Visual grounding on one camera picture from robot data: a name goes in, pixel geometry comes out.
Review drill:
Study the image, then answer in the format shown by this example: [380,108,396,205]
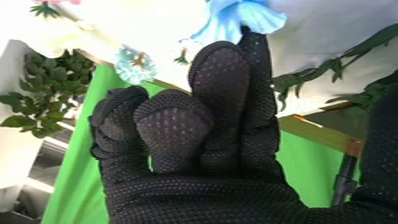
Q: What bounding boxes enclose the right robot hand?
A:
[87,26,398,224]

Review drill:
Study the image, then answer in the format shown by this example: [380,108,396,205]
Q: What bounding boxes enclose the dark green sprig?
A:
[325,70,398,108]

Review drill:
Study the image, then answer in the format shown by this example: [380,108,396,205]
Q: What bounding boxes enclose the black backdrop stand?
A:
[328,152,360,208]

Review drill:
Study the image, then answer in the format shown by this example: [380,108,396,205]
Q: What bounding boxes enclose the blue flower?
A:
[190,0,289,45]
[112,45,160,86]

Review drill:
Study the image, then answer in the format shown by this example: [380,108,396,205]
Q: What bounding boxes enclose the green leafy plant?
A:
[0,49,97,140]

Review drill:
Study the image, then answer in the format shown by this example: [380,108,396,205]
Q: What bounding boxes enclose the white sheet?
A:
[55,0,398,118]

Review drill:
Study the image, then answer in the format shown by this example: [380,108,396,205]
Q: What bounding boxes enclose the white flower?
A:
[0,12,122,60]

